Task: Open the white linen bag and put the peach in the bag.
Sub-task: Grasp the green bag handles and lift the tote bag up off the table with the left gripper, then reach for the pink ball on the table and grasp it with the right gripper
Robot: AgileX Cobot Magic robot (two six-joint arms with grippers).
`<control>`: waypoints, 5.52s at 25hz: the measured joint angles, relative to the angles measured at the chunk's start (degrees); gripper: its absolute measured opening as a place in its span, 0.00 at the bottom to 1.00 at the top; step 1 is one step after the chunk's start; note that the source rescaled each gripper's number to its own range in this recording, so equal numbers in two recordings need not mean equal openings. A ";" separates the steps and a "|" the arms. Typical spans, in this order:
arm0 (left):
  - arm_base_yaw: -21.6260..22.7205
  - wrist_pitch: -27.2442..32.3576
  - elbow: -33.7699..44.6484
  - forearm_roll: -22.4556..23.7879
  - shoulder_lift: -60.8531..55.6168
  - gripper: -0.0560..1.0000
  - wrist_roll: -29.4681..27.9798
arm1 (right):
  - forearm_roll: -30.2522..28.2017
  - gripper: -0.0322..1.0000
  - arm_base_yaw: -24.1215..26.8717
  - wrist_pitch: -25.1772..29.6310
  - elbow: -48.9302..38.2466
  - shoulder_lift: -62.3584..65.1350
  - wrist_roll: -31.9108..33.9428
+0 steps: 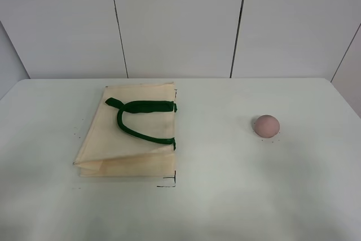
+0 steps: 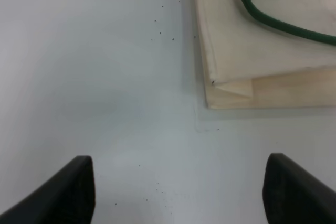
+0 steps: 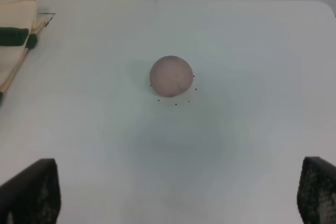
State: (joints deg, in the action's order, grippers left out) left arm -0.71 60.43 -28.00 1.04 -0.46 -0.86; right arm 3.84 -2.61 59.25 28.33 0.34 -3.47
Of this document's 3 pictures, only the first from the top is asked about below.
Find pink peach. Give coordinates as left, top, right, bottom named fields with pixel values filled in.
left=254, top=115, right=280, bottom=138

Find cream linen bag green handles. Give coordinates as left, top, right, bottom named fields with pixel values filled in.
left=73, top=82, right=177, bottom=178

